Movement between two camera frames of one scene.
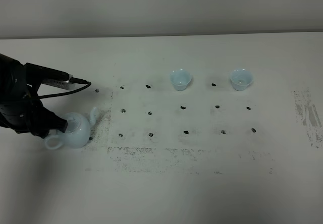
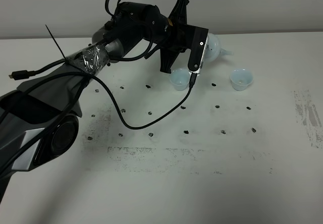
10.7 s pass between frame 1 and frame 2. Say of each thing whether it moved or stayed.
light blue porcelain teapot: moved
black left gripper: moved
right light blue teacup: stayed
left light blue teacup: stayed
